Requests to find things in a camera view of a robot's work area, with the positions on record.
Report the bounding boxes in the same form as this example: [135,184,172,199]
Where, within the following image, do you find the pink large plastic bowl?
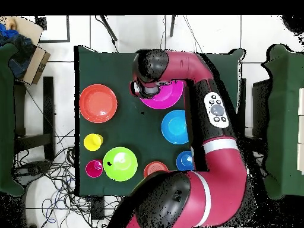
[139,80,185,110]

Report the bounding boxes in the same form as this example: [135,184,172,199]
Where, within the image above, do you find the white boxes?
[297,87,304,175]

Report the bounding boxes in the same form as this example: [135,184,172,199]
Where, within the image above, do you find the black pedestal foot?
[12,160,52,185]

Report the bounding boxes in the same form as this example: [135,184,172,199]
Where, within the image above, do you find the black tripod leg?
[99,15,119,42]
[169,15,177,38]

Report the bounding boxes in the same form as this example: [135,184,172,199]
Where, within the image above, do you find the black square floor frame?
[35,15,71,44]

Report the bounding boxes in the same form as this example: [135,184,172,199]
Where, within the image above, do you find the crimson plastic cup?
[85,159,105,179]

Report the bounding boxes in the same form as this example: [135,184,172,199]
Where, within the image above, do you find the dark green tablecloth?
[74,45,246,198]

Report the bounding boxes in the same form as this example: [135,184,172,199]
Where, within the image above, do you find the black chair frame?
[13,76,56,162]
[237,78,273,164]

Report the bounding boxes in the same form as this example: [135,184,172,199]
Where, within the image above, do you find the dark blue small bowl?
[176,150,195,172]

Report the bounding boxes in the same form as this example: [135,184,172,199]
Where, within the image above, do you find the green cloth covered table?
[0,43,26,197]
[257,43,304,200]

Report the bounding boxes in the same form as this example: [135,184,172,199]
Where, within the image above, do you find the tan cardboard sheet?
[4,15,45,46]

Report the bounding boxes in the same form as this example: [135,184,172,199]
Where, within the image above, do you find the orange small plastic bowl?
[143,161,170,178]

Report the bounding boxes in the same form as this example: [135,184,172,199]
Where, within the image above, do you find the orange shallow plastic bowl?
[78,84,118,124]

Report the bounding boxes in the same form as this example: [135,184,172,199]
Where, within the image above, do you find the lemon yellow plastic cup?
[83,133,105,152]

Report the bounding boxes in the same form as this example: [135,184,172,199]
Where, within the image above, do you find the light blue medium bowl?
[161,109,190,145]

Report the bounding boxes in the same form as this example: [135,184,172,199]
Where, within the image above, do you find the brown cardboard box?
[22,46,51,86]

